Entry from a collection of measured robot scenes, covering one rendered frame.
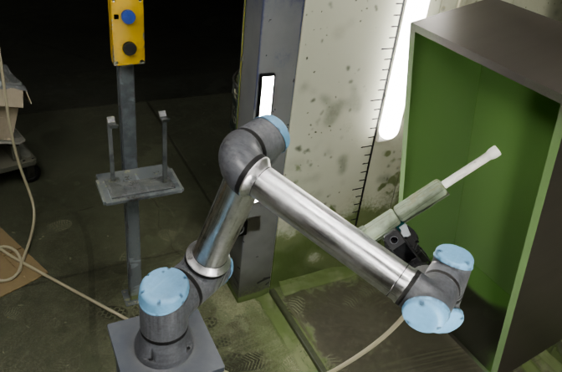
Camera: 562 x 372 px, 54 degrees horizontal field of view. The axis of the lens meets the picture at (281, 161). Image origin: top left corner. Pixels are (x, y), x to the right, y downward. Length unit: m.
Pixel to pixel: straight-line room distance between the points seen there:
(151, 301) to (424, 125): 1.14
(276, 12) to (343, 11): 0.30
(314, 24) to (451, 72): 0.58
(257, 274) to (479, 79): 1.45
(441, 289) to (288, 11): 1.31
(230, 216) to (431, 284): 0.62
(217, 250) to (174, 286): 0.17
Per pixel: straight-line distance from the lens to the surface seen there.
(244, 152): 1.30
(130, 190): 2.32
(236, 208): 1.55
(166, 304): 1.68
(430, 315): 1.22
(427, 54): 1.95
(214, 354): 1.89
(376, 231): 1.60
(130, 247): 2.73
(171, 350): 1.82
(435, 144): 2.20
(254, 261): 2.78
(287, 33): 2.22
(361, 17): 2.38
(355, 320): 2.90
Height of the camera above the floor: 2.10
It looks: 31 degrees down
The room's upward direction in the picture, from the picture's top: 7 degrees clockwise
